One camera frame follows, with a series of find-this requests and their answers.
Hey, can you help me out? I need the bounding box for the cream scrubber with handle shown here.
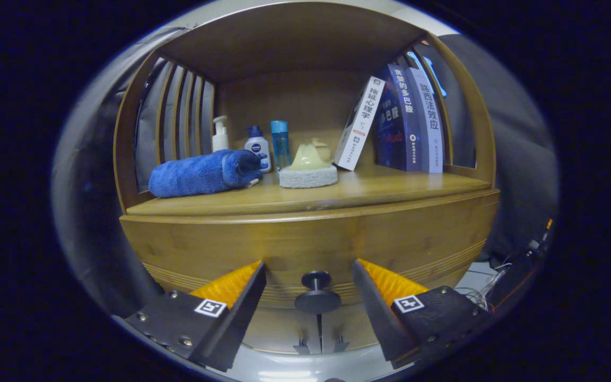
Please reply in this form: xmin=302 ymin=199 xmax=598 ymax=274
xmin=278 ymin=142 xmax=338 ymax=189

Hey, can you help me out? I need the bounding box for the white book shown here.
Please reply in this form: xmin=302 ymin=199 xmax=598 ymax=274
xmin=333 ymin=76 xmax=386 ymax=171

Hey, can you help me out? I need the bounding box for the dark equipment with wires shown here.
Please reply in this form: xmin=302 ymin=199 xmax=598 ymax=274
xmin=488 ymin=218 xmax=555 ymax=314

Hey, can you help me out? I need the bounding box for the dark blue book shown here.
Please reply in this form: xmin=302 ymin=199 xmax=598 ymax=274
xmin=373 ymin=64 xmax=424 ymax=172

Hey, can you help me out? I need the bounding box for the wooden cabinet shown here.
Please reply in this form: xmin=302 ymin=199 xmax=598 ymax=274
xmin=113 ymin=2 xmax=497 ymax=355

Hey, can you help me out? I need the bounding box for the cream lidded teacup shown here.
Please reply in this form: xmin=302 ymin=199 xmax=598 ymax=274
xmin=308 ymin=137 xmax=331 ymax=162

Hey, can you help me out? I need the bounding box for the blue rolled towel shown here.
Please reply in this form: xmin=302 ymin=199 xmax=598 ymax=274
xmin=149 ymin=149 xmax=264 ymax=198

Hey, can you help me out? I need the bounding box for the wooden cabinet door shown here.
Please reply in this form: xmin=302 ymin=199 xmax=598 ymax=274
xmin=242 ymin=305 xmax=321 ymax=355
xmin=320 ymin=303 xmax=380 ymax=353

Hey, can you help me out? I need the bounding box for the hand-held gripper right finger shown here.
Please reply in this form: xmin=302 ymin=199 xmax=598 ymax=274
xmin=352 ymin=259 xmax=492 ymax=370

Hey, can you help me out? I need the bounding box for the black backdrop cloth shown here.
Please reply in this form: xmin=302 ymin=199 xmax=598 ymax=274
xmin=54 ymin=24 xmax=558 ymax=314

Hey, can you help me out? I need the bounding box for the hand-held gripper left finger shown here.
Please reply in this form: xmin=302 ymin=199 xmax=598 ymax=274
xmin=124 ymin=262 xmax=267 ymax=372

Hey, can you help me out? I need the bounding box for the white pump bottle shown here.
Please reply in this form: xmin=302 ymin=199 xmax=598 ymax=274
xmin=212 ymin=116 xmax=230 ymax=153

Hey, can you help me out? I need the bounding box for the white bottle with blue cap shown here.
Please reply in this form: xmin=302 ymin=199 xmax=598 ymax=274
xmin=245 ymin=125 xmax=272 ymax=173

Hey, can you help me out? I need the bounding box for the wooden drawer with black knob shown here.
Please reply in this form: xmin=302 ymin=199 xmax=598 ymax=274
xmin=120 ymin=189 xmax=501 ymax=315

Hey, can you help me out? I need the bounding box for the pale grey-blue book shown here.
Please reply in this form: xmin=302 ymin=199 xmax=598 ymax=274
xmin=409 ymin=67 xmax=446 ymax=173

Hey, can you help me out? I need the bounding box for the clear blue bottle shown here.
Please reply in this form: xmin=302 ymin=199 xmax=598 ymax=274
xmin=270 ymin=120 xmax=291 ymax=171

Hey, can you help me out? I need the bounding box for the wooden countertop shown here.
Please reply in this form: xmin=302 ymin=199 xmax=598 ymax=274
xmin=126 ymin=162 xmax=493 ymax=216

